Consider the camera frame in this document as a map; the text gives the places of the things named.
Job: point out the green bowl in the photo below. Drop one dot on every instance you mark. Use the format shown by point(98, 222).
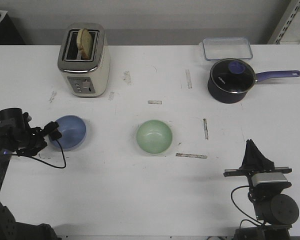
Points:
point(154, 136)

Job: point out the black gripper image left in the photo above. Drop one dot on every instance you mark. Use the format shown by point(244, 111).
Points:
point(22, 139)

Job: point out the toasted bread slice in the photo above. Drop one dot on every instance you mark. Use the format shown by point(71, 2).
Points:
point(84, 42)

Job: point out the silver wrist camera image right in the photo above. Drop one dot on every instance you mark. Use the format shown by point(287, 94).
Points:
point(270, 178)

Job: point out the black cable image left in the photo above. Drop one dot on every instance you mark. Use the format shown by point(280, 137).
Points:
point(47, 160)

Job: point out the clear plastic food container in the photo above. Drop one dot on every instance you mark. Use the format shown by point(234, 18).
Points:
point(217, 48)

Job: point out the dark blue saucepan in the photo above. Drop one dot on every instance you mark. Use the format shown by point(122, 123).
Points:
point(228, 98)

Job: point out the glass pot lid blue knob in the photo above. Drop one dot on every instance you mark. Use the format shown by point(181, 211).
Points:
point(232, 75)

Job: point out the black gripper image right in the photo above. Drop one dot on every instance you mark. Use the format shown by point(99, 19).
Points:
point(253, 156)

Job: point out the blue bowl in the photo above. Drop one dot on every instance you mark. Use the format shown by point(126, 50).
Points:
point(73, 130)

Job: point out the grey metal shelf upright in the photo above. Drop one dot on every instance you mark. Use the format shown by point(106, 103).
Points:
point(287, 31)

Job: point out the cream and chrome toaster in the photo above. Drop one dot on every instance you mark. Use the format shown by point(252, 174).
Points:
point(85, 78)

